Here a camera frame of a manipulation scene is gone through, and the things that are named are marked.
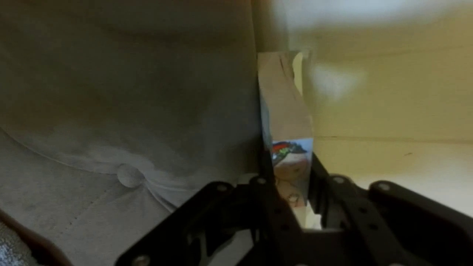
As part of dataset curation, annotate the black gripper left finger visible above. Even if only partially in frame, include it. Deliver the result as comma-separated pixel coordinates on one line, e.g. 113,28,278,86
114,145,303,266

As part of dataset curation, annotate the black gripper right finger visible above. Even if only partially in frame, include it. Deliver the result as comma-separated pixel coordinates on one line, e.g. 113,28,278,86
306,151,473,266

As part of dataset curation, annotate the grey tufted sofa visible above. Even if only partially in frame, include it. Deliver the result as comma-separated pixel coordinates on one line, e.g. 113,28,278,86
0,0,263,266

